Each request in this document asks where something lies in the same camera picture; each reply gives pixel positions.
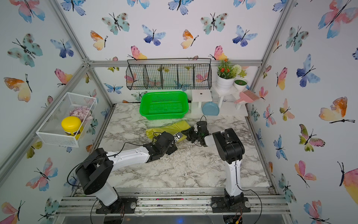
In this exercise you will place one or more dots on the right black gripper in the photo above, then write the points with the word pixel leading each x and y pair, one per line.
pixel 188 133

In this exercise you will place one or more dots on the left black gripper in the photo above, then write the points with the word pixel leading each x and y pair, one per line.
pixel 172 150

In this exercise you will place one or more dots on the yellow-green long pants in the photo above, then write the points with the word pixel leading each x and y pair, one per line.
pixel 172 129

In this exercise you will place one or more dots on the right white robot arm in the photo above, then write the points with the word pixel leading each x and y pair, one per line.
pixel 230 150

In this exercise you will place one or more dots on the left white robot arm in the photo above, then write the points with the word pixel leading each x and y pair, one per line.
pixel 94 171

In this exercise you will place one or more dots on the light blue round object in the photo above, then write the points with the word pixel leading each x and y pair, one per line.
pixel 210 109

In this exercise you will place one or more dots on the green plastic basket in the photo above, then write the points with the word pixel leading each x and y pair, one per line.
pixel 164 105

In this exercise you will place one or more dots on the white small shelf stool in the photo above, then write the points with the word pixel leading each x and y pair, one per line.
pixel 230 108

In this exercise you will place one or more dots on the pink dustpan brush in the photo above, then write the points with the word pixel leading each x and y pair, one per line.
pixel 247 96

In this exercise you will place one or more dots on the potted plant white pot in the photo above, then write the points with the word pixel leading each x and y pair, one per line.
pixel 227 73

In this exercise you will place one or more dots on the small white green cup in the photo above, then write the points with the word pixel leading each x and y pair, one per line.
pixel 240 84

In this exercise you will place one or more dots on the pink artificial flowers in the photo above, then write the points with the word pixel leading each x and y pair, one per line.
pixel 82 112

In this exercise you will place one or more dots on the yellow lidded jar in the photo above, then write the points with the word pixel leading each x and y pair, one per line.
pixel 72 126

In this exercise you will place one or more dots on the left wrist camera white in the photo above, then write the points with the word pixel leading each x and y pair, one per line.
pixel 178 137

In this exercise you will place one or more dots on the black wire wall basket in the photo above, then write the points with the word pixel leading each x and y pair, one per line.
pixel 169 74

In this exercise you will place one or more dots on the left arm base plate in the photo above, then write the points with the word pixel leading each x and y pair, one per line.
pixel 123 205

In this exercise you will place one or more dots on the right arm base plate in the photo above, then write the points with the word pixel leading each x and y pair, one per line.
pixel 228 204

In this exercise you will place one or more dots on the white mesh wall basket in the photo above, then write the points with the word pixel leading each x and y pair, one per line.
pixel 51 131

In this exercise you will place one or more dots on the aluminium front rail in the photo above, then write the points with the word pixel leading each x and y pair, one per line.
pixel 139 205

